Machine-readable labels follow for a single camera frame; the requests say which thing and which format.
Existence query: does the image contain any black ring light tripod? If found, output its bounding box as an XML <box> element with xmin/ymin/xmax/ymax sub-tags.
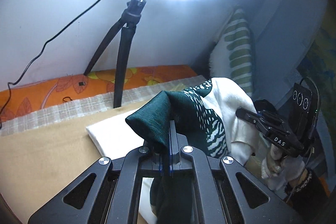
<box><xmin>83</xmin><ymin>0</ymin><xmax>147</xmax><ymax>109</ymax></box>

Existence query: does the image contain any black power cable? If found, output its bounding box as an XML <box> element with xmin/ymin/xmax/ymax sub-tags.
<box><xmin>0</xmin><ymin>0</ymin><xmax>124</xmax><ymax>130</ymax></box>

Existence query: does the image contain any white grey plaid sheet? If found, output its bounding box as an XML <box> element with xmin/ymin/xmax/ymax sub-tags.
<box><xmin>0</xmin><ymin>74</ymin><xmax>208</xmax><ymax>136</ymax></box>

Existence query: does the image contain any beaded bracelet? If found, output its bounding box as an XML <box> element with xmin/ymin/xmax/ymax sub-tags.
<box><xmin>285</xmin><ymin>170</ymin><xmax>314</xmax><ymax>193</ymax></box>

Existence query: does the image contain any person's right forearm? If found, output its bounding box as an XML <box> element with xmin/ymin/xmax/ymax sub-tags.
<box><xmin>285</xmin><ymin>169</ymin><xmax>328</xmax><ymax>207</ymax></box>

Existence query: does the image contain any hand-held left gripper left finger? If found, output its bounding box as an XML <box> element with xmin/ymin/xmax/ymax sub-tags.
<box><xmin>28</xmin><ymin>120</ymin><xmax>173</xmax><ymax>224</ymax></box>

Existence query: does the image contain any person's right hand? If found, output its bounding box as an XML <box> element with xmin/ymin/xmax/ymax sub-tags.
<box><xmin>261</xmin><ymin>145</ymin><xmax>306</xmax><ymax>186</ymax></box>

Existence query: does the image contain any folded white cloth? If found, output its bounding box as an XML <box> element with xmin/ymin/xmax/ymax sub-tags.
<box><xmin>86</xmin><ymin>119</ymin><xmax>159</xmax><ymax>223</ymax></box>

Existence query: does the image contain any blue green patterned curtain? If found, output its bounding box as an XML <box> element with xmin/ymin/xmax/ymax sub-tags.
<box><xmin>297</xmin><ymin>22</ymin><xmax>336</xmax><ymax>140</ymax></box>

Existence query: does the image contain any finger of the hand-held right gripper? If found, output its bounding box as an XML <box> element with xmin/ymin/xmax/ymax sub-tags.
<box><xmin>235</xmin><ymin>107</ymin><xmax>305</xmax><ymax>157</ymax></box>

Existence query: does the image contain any beige blanket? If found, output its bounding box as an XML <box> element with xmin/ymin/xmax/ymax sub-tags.
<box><xmin>0</xmin><ymin>106</ymin><xmax>163</xmax><ymax>224</ymax></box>

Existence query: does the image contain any green white printed t-shirt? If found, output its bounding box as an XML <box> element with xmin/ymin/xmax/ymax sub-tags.
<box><xmin>125</xmin><ymin>77</ymin><xmax>271</xmax><ymax>224</ymax></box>

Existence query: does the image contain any green white striped pillow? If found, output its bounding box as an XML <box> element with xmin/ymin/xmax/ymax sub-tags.
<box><xmin>207</xmin><ymin>5</ymin><xmax>256</xmax><ymax>98</ymax></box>

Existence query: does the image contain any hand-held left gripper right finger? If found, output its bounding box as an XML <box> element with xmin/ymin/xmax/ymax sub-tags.
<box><xmin>173</xmin><ymin>120</ymin><xmax>297</xmax><ymax>224</ymax></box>

